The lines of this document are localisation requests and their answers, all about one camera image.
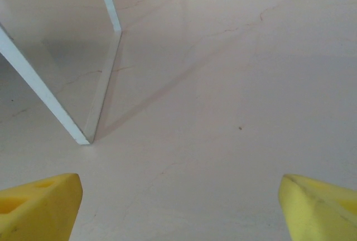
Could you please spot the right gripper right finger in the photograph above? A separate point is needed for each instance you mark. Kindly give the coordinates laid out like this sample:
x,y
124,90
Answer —
x,y
320,213

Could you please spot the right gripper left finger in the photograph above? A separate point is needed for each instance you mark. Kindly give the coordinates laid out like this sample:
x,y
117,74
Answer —
x,y
39,210

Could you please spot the wooden two-tier shelf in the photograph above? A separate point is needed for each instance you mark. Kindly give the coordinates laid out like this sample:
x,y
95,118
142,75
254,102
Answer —
x,y
33,79

